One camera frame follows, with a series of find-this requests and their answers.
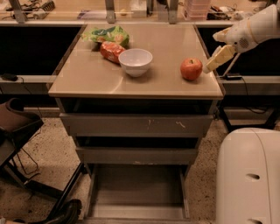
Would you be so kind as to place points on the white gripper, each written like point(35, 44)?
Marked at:
point(240, 37)

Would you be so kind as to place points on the red apple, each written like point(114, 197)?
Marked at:
point(191, 68)

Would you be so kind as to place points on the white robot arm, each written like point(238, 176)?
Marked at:
point(248, 167)

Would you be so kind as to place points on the grey drawer cabinet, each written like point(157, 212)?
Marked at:
point(90, 84)

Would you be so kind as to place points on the middle grey drawer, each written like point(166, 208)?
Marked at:
point(136, 156)

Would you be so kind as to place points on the top grey drawer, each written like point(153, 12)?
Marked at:
point(129, 125)

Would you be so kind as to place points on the bottom grey open drawer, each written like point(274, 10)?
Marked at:
point(136, 194)

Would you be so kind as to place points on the white rod with black tip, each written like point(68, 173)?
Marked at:
point(231, 64)

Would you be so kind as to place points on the black power adapter right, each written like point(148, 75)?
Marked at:
point(232, 77)

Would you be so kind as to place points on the black power adapter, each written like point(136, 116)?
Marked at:
point(9, 77)
point(232, 77)

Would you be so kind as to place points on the pink plastic container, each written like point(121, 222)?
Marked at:
point(196, 9)

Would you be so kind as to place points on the black stand leg with caster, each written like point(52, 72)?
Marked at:
point(224, 117)

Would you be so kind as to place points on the white bowl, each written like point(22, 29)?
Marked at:
point(135, 62)

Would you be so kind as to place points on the green chip bag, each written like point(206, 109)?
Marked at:
point(115, 34)

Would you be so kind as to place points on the orange snack bag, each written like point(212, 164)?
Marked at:
point(111, 51)

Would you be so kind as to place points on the black power adapter left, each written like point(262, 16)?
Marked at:
point(9, 77)

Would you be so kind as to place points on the brown chair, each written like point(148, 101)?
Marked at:
point(17, 126)

